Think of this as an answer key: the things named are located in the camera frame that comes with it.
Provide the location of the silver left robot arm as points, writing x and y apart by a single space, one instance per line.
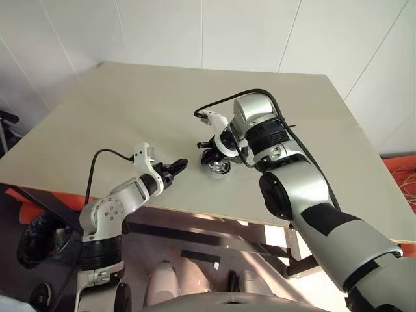
107 211

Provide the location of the silver spoked motor cover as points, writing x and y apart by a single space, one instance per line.
219 167

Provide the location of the grey robot torso edge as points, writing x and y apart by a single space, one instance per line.
234 302

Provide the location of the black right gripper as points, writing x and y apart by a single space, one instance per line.
216 148

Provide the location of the orange fabric under table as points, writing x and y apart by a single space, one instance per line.
32 208

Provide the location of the black sneaker shoe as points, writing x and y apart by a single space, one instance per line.
41 295

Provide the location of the black fuzzy bundle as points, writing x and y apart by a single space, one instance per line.
35 240

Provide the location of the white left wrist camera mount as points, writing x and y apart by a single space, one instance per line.
141 156

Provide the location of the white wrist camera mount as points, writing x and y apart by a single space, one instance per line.
216 120
141 156

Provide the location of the black metal table frame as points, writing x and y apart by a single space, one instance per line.
182 232

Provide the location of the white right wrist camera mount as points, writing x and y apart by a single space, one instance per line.
216 120

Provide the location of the black strip on floor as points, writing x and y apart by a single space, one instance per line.
200 256

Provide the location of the beige rounded robot foot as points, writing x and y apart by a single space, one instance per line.
162 282
255 282

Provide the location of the black chair part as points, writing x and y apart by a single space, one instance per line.
7 118

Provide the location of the blue grey fabric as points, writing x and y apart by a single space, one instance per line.
13 304

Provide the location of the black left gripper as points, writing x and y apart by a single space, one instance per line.
164 174

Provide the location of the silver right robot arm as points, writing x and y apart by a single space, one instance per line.
299 182

